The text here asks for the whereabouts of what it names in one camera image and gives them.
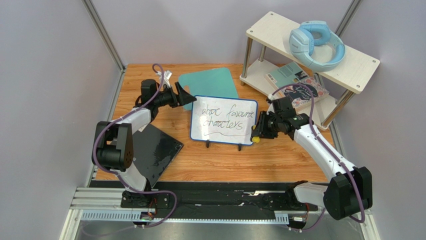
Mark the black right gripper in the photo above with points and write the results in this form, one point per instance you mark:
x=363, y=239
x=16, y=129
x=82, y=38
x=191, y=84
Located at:
x=262, y=125

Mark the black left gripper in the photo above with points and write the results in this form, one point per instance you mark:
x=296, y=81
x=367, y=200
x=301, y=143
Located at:
x=183, y=98

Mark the yellow bone-shaped eraser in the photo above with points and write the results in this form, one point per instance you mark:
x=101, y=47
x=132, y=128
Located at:
x=255, y=139

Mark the blue-framed whiteboard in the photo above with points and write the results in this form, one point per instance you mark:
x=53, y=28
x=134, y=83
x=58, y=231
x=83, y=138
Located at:
x=223, y=120

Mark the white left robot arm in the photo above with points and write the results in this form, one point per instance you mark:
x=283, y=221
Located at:
x=113, y=147

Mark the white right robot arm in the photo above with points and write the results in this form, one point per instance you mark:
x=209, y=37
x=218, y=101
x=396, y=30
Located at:
x=349, y=192

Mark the teal cutting board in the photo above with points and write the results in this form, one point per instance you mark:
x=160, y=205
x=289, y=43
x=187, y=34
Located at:
x=217, y=82

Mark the floral dark book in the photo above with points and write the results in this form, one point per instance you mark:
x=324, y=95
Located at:
x=300, y=96

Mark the teal book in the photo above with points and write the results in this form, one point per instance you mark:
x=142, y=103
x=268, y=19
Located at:
x=288, y=74

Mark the black square plate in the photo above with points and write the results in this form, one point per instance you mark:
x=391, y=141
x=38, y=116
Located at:
x=154, y=150

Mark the white two-tier shelf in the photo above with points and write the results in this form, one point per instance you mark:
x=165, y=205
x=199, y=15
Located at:
x=272, y=32

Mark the light blue headphones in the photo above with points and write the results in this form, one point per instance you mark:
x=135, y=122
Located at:
x=311, y=34

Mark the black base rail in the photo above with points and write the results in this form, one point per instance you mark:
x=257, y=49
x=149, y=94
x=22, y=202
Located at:
x=211, y=200

